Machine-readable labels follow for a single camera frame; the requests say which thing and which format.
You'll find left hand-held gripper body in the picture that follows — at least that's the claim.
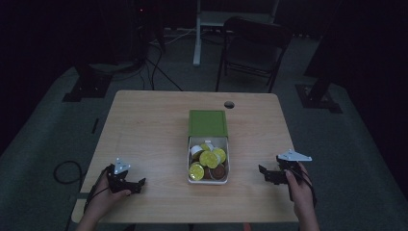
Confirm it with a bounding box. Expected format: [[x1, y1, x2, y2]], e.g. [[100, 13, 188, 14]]
[[106, 157, 138, 194]]

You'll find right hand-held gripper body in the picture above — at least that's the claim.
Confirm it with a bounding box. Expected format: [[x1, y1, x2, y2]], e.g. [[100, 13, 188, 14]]
[[274, 148, 313, 186]]

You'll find white food container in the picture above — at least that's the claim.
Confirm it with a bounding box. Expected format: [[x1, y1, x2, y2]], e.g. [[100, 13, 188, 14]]
[[187, 136, 231, 186]]

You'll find green lid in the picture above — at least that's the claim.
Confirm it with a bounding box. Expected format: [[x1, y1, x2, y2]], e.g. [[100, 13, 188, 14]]
[[187, 109, 229, 139]]

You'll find person's right hand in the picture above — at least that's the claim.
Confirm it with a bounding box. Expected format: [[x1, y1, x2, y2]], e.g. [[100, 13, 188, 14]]
[[284, 163, 318, 223]]

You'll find person's left hand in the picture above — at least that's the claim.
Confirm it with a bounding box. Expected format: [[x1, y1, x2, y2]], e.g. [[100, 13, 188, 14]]
[[84, 172, 133, 223]]

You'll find pile of small capsule cups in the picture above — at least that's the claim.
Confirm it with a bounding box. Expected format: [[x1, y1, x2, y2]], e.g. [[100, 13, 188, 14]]
[[189, 140, 228, 182]]

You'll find black stand base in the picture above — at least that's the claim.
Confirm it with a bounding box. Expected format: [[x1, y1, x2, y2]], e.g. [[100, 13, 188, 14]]
[[62, 62, 114, 103], [294, 32, 344, 115]]

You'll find black folding chair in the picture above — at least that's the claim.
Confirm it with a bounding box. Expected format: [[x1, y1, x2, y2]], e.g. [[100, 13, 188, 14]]
[[215, 15, 293, 94]]

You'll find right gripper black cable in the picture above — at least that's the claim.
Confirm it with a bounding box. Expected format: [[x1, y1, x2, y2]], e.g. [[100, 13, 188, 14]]
[[295, 163, 319, 209]]

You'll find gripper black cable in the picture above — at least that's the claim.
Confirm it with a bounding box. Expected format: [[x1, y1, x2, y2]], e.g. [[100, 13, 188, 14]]
[[295, 163, 319, 209], [83, 167, 111, 214]]

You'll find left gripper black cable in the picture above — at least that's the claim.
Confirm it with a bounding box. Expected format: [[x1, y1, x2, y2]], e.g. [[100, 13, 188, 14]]
[[83, 167, 111, 214]]

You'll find looped black floor cable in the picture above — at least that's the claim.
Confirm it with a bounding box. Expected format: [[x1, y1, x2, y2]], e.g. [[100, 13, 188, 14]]
[[52, 160, 85, 186]]

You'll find white floor cable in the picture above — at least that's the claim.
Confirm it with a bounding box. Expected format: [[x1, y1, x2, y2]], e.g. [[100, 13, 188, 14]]
[[149, 28, 197, 46]]

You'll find white desk frame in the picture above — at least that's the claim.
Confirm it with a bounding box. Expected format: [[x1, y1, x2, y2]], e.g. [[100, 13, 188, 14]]
[[192, 0, 280, 67]]

